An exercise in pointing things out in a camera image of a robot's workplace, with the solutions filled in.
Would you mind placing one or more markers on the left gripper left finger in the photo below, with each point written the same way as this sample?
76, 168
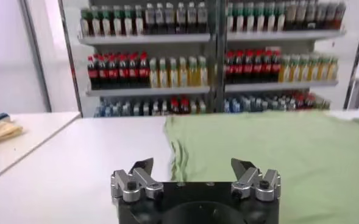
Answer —
130, 185

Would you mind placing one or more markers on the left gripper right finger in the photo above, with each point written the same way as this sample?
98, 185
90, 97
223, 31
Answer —
267, 185

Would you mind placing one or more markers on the light green t-shirt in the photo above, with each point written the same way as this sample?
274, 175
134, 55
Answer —
273, 152

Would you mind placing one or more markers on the dark green drink bottle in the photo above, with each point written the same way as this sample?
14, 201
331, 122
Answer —
254, 105
245, 105
118, 110
126, 109

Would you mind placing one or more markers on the white label black bottle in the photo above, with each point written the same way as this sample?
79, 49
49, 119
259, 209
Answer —
136, 109
146, 109
263, 105
272, 105

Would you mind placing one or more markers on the blue plastic water bottle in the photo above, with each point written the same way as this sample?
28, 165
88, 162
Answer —
109, 110
227, 106
236, 106
101, 110

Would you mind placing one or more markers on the beige label brown bottle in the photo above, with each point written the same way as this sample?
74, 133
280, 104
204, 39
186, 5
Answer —
155, 109
164, 109
281, 104
290, 104

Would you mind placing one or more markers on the red cap cola bottle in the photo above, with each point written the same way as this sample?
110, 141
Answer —
257, 68
92, 74
144, 73
184, 107
123, 74
300, 103
309, 103
248, 68
229, 68
113, 74
276, 68
267, 68
239, 68
133, 74
174, 107
102, 74

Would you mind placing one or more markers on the green cap yellow juice bottle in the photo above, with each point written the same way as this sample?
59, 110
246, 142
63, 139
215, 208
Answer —
332, 71
303, 71
284, 71
313, 71
153, 76
322, 71
318, 104
163, 76
192, 76
294, 71
183, 76
193, 108
202, 74
202, 108
173, 76
326, 105

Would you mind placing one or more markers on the white drinks display shelf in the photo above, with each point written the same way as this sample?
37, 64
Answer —
282, 36
145, 39

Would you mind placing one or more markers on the green cap white label bottle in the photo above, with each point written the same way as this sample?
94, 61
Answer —
230, 21
138, 25
106, 26
270, 21
250, 21
128, 26
96, 27
239, 21
84, 27
117, 26
260, 21
280, 21

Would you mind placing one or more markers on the white cap dark label bottle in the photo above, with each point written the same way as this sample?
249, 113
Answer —
321, 15
339, 16
180, 18
311, 15
149, 18
330, 15
202, 18
191, 18
160, 18
169, 18

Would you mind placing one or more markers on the beige label dark bottle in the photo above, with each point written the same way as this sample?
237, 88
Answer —
301, 15
291, 15

